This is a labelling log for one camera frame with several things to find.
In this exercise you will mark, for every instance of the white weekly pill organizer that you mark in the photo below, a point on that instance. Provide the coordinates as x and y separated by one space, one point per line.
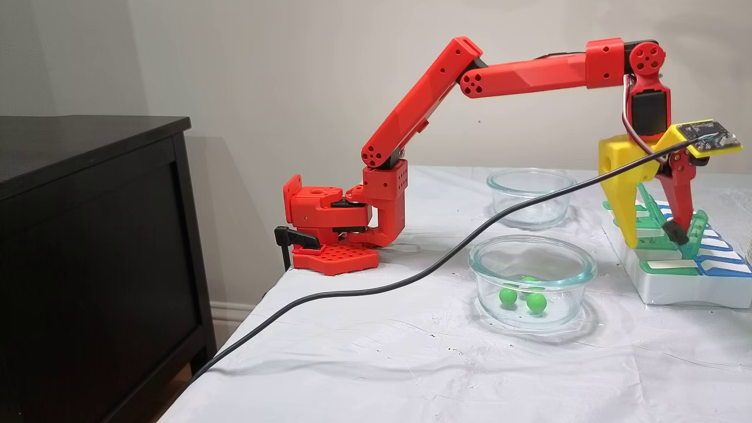
670 288

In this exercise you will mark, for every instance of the clear glass bowl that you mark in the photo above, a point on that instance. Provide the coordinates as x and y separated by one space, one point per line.
531 258
531 183

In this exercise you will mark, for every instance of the black table clamp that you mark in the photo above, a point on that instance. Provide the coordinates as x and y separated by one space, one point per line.
294 238

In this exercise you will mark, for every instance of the white baseboard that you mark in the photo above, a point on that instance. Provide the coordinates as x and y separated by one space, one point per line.
232 311

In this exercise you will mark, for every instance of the black wooden cabinet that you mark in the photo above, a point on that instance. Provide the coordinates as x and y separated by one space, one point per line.
88 235

